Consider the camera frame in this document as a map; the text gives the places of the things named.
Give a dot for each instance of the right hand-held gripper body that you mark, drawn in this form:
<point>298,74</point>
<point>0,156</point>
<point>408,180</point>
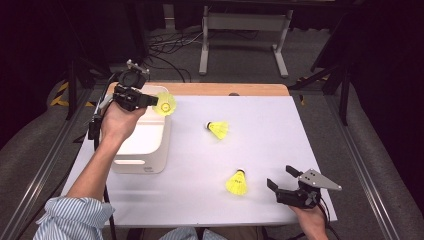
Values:
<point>301,196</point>

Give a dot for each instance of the yellow black floor tape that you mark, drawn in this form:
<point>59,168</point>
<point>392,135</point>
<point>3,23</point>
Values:
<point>60,99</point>

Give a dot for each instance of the yellow shuttlecock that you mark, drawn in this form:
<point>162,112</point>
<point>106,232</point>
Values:
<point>165,105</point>
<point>237,184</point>
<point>219,129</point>

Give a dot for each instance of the white plastic bin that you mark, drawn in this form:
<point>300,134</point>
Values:
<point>150,146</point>

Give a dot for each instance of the person's right hand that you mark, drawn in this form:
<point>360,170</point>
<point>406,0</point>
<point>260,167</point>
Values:
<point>311,223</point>

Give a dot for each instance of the white metal stand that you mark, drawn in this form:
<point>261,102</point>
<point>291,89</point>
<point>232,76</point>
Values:
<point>245,21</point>

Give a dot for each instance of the person's striped shirt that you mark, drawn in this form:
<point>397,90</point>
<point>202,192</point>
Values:
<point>73,218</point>

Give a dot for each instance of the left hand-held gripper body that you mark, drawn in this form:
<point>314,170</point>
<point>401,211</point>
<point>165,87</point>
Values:
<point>128,90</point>

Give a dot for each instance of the black metal stand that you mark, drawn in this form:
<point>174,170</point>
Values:
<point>344,100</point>

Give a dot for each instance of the black tripod stand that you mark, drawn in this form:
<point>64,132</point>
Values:
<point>71,90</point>

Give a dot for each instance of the white table board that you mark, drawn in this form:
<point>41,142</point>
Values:
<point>266,150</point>

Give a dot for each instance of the aluminium rail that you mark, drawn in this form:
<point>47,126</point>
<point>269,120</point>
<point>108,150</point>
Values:
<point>362,166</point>
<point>50,160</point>

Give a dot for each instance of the person's left hand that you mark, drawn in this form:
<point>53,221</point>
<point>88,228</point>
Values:
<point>118,125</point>

